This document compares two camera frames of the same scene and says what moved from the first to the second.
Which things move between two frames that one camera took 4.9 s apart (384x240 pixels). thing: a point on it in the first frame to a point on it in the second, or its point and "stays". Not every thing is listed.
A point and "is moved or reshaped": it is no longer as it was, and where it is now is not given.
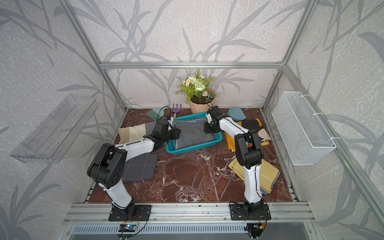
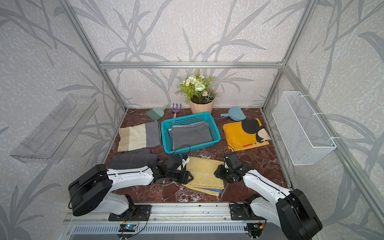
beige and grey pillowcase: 128,134 stays
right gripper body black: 209,127 to 224,173
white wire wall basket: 306,139 stays
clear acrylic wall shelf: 52,137 stays
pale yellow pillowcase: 269,174 to 203,170
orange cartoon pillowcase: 254,124 stays
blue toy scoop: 236,114 stays
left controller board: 127,228 stays
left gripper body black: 170,135 to 176,176
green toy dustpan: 157,113 stays
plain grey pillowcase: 192,132 is moved or reshaped
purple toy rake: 176,110 stays
